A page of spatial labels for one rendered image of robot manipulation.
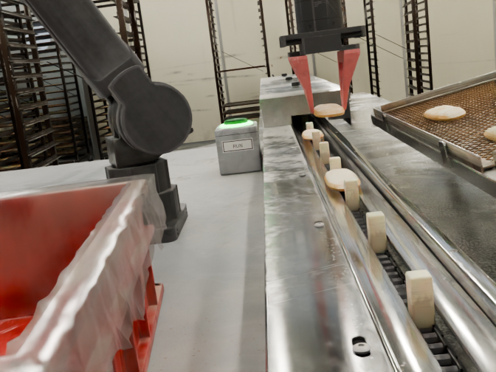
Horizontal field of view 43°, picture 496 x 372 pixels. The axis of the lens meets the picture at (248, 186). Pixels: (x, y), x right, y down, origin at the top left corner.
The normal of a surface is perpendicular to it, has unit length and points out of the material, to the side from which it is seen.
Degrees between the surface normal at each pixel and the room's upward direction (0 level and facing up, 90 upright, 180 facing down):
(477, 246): 0
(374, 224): 90
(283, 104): 90
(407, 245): 0
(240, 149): 90
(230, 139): 90
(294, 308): 0
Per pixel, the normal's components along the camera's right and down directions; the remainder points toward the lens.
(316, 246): -0.12, -0.97
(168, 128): 0.36, 0.14
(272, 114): -0.02, 0.20
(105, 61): 0.20, 0.03
